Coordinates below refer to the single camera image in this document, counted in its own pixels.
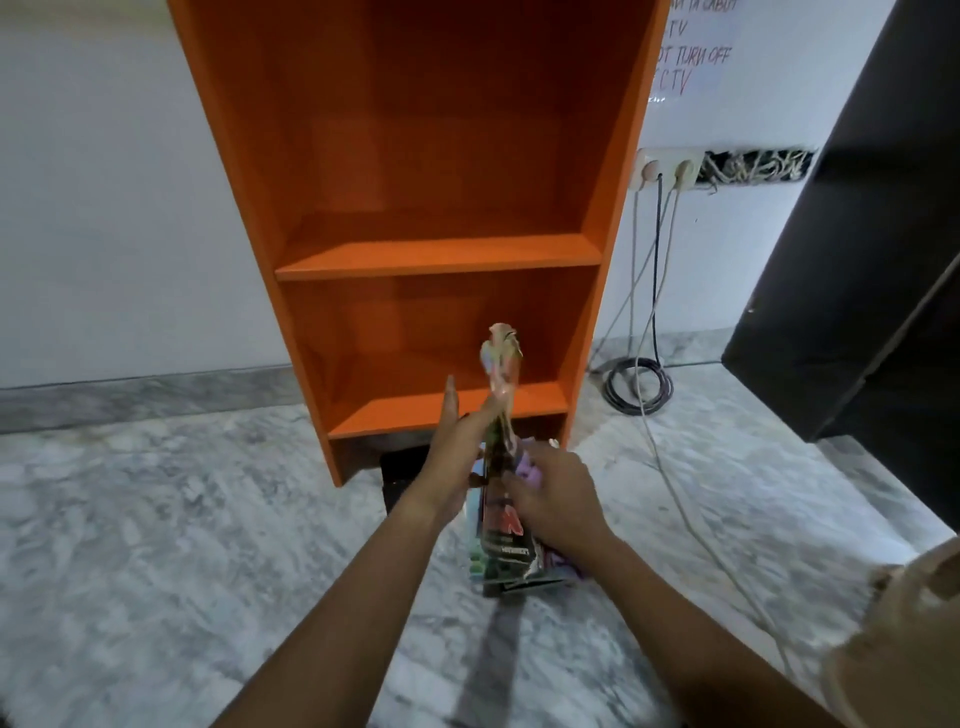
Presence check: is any dark brown cabinet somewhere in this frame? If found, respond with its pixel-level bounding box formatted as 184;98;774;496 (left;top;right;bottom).
721;0;960;534

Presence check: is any black display stand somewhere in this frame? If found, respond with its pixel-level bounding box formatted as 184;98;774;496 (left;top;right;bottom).
380;446;433;515

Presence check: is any person's left forearm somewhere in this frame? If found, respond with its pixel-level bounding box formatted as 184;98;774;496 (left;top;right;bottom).
213;498;451;728

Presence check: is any white wall socket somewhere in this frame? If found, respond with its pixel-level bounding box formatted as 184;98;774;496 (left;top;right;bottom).
628;147;706;193

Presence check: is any person's right forearm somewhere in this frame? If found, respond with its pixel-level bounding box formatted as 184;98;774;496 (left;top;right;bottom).
581;528;849;728

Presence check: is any coiled black cable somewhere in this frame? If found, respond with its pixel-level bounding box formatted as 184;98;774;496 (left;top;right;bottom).
602;176;675;418
628;179;798;676

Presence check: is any dark worn comic magazine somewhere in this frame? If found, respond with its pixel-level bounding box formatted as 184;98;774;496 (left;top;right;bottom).
470;322;583;599

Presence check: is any orange wooden bookshelf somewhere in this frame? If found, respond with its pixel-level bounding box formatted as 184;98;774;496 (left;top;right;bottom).
166;0;673;489

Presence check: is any person's left hand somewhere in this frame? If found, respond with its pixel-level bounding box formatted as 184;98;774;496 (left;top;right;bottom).
408;374;511;526

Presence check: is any purple cleaning cloth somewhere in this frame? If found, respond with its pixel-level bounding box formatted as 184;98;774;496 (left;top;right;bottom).
515;440;585;583

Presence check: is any white paper wall note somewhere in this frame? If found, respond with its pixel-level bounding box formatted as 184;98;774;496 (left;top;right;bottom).
648;0;744;103

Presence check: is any person's right hand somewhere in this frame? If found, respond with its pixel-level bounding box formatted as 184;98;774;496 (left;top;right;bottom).
500;442;613;560

